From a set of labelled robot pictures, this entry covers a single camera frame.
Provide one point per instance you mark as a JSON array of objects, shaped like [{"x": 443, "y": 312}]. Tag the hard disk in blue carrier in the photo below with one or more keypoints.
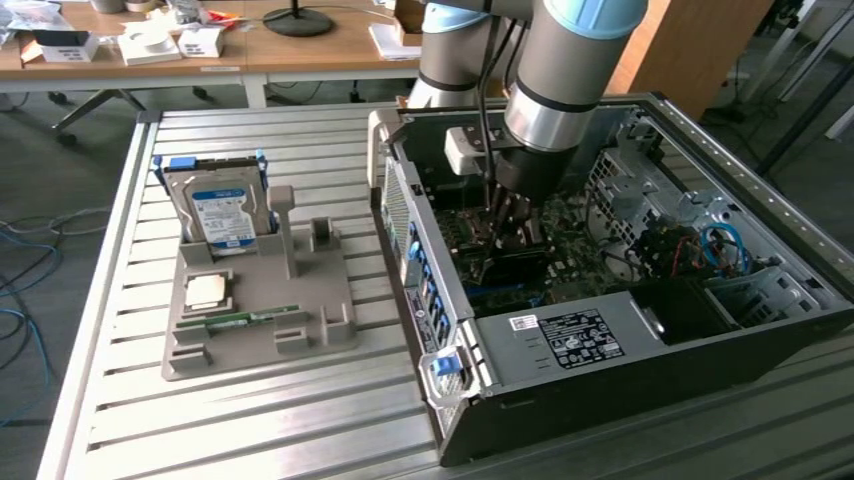
[{"x": 216, "y": 210}]

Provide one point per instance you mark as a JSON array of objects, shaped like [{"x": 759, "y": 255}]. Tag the white paper stack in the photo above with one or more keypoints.
[{"x": 389, "y": 45}]

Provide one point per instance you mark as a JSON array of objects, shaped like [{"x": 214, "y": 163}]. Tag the grey parts rack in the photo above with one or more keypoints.
[{"x": 266, "y": 300}]

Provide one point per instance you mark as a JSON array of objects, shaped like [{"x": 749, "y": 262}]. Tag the clear plastic bag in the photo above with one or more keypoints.
[{"x": 33, "y": 15}]

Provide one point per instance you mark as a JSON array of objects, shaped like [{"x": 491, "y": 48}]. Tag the white box with tape roll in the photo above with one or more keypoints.
[{"x": 149, "y": 50}]

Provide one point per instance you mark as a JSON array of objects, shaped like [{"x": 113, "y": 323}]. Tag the beige tape roll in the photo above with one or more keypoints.
[{"x": 141, "y": 6}]

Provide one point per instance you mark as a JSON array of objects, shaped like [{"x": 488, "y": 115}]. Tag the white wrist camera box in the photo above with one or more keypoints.
[{"x": 467, "y": 152}]

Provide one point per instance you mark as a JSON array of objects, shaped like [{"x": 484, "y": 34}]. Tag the blue expansion slot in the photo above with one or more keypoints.
[{"x": 496, "y": 291}]

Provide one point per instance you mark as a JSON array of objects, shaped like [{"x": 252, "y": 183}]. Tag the metal disk bay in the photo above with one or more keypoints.
[{"x": 773, "y": 295}]

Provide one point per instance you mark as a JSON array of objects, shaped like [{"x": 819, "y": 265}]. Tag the black open PC case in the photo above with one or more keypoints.
[{"x": 600, "y": 415}]

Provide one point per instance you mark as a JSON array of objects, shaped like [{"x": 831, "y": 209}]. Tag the grey cup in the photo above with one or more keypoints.
[{"x": 108, "y": 6}]

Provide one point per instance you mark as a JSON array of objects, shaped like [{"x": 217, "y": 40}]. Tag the metal CPU socket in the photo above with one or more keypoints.
[{"x": 475, "y": 225}]

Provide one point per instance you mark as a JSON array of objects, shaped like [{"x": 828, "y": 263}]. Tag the wooden desk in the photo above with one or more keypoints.
[{"x": 100, "y": 70}]

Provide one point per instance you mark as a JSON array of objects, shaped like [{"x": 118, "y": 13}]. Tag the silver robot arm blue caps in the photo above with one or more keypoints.
[{"x": 560, "y": 75}]

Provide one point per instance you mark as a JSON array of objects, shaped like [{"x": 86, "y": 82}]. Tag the blue case latch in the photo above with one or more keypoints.
[{"x": 444, "y": 365}]

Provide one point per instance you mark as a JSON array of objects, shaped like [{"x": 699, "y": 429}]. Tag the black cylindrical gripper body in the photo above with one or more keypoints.
[{"x": 533, "y": 172}]

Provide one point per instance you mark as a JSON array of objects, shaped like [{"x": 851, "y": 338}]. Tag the white box black lid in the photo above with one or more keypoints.
[{"x": 69, "y": 52}]

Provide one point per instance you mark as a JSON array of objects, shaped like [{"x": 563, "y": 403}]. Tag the grey power supply unit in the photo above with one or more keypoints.
[{"x": 507, "y": 350}]

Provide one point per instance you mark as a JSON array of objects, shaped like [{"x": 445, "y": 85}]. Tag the brown cardboard box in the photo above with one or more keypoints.
[{"x": 407, "y": 20}]

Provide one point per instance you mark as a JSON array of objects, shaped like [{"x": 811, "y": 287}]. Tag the green RAM stick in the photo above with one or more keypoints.
[{"x": 240, "y": 317}]

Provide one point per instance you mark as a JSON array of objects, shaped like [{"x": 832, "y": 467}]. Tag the black round lamp base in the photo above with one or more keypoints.
[{"x": 296, "y": 25}]

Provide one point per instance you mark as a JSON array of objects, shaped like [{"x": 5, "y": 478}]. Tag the silver CPU chip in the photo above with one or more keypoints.
[{"x": 205, "y": 291}]

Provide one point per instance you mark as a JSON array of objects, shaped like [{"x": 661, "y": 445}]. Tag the green motherboard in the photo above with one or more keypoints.
[{"x": 587, "y": 270}]

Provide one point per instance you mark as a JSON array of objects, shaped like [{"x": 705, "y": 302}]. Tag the grey chipset heatsink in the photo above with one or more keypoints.
[{"x": 567, "y": 294}]

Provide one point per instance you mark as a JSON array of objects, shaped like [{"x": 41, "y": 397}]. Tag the small white box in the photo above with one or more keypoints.
[{"x": 200, "y": 45}]

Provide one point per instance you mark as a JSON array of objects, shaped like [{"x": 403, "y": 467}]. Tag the black fan shroud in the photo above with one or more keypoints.
[{"x": 680, "y": 312}]

